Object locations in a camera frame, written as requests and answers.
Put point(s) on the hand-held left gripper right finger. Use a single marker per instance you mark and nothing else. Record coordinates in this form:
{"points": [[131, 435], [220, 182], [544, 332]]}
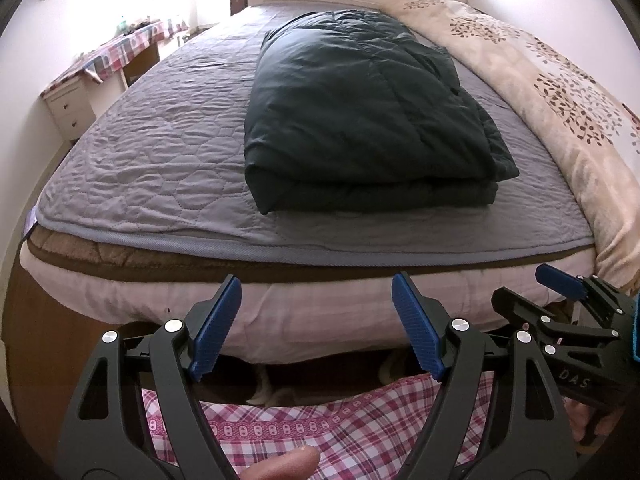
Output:
{"points": [[415, 325]]}

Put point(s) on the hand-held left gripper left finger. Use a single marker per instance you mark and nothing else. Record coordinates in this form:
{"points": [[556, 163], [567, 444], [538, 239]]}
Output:
{"points": [[220, 325]]}

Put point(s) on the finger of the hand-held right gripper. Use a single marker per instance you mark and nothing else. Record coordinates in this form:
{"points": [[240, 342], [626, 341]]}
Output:
{"points": [[530, 310], [560, 282]]}

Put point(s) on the dark green quilted jacket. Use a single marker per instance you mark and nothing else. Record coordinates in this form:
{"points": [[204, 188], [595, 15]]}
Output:
{"points": [[360, 110]]}

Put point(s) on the person's right hand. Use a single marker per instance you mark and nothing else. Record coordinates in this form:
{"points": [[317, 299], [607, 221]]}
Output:
{"points": [[577, 420]]}

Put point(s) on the person's left hand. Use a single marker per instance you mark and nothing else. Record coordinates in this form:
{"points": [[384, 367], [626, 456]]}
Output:
{"points": [[285, 465]]}

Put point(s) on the brown fleece underblanket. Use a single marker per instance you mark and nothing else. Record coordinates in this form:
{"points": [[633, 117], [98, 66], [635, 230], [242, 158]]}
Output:
{"points": [[150, 265]]}

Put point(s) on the person's pink plaid pajamas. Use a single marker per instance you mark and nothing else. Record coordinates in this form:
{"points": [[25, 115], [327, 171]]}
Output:
{"points": [[300, 420]]}

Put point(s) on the bed with grey quilt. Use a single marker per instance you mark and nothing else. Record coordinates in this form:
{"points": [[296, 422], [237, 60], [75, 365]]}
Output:
{"points": [[150, 150]]}

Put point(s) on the cream floral duvet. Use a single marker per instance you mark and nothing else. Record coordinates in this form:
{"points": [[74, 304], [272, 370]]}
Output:
{"points": [[550, 85]]}

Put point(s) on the plaid tablecloth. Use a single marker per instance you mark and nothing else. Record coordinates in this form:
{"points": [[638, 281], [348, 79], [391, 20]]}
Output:
{"points": [[115, 55]]}

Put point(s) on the green bottle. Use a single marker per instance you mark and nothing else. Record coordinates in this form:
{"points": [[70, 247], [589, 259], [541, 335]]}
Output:
{"points": [[121, 25]]}

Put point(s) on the dark wooden nightstand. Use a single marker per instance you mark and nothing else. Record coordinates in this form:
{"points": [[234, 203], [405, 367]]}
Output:
{"points": [[239, 5]]}

